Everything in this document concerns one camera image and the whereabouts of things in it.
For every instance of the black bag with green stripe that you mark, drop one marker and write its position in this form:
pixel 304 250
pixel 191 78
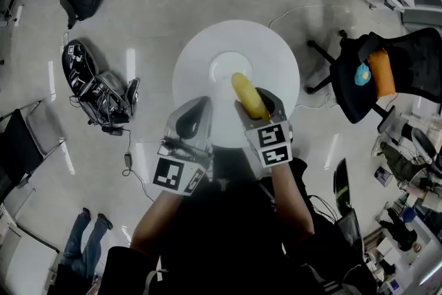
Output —
pixel 343 190

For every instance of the black office chair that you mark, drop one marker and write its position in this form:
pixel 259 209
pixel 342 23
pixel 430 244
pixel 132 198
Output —
pixel 352 93

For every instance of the person's black clothing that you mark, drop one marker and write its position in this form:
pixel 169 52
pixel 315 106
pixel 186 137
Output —
pixel 224 235

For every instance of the white plate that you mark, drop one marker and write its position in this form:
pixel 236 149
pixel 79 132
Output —
pixel 224 65

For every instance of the black folding chair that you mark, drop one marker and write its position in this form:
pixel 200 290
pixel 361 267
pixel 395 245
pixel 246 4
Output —
pixel 20 145

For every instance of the black power adapter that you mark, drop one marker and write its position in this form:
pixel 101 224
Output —
pixel 128 159

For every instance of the person's left forearm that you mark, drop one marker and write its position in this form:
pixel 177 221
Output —
pixel 155 221

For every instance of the person's right forearm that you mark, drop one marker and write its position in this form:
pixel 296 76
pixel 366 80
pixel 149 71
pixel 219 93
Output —
pixel 290 204

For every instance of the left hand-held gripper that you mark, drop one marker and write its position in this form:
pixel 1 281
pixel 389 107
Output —
pixel 171 176

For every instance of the yellow banana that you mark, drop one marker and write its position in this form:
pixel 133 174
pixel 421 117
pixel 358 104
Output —
pixel 248 96

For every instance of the orange cushion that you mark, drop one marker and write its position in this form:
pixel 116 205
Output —
pixel 381 74

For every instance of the black shell with white tags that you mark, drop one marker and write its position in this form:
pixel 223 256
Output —
pixel 77 65

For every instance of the blue plush toy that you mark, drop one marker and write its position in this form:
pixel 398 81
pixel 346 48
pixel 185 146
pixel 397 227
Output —
pixel 363 75

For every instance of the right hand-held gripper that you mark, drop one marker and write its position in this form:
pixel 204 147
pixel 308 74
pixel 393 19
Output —
pixel 273 145

